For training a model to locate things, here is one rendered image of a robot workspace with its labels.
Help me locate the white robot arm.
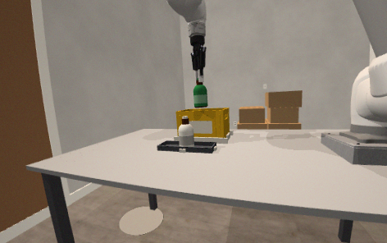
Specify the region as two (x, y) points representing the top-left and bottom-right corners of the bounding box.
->
(167, 0), (387, 144)

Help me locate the green bottle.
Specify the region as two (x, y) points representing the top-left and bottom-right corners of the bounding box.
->
(193, 78), (207, 108)

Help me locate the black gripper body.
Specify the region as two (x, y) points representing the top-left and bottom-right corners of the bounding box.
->
(190, 35), (205, 54)

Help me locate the cream-white bottle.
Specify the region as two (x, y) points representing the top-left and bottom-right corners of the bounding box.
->
(178, 117), (194, 147)

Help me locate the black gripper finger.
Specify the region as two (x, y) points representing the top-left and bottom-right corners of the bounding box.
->
(195, 45), (206, 82)
(191, 49), (198, 83)

